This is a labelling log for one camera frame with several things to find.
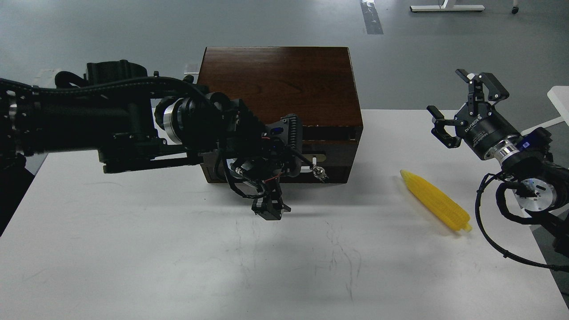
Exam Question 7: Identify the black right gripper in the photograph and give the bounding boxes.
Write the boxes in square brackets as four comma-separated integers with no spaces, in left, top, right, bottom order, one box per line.
[427,69,521,160]

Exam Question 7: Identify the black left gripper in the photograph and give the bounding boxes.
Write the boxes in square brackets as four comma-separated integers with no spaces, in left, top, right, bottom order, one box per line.
[222,153,303,220]

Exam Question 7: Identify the wooden drawer with white handle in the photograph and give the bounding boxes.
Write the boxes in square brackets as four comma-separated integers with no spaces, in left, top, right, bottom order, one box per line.
[200,124,363,184]

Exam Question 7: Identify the yellow toy corn cob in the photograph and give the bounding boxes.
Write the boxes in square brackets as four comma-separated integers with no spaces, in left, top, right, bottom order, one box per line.
[400,169,472,232]

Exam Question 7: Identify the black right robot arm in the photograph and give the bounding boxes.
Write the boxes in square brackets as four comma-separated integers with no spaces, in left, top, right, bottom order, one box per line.
[427,69,569,272]

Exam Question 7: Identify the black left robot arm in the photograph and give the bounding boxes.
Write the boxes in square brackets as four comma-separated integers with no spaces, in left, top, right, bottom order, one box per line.
[1,60,329,220]

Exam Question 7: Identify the dark wooden drawer cabinet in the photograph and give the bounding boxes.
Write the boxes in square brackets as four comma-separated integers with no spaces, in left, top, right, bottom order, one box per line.
[197,46,364,184]

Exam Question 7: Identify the white side table right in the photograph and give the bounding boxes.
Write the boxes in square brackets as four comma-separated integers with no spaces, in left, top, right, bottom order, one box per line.
[521,85,569,135]

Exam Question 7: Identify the white desk base far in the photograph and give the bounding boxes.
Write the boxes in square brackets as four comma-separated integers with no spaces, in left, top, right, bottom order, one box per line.
[410,0,485,13]

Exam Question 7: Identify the grey floor tape strip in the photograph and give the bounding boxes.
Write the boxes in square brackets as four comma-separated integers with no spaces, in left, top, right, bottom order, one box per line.
[358,0,384,35]

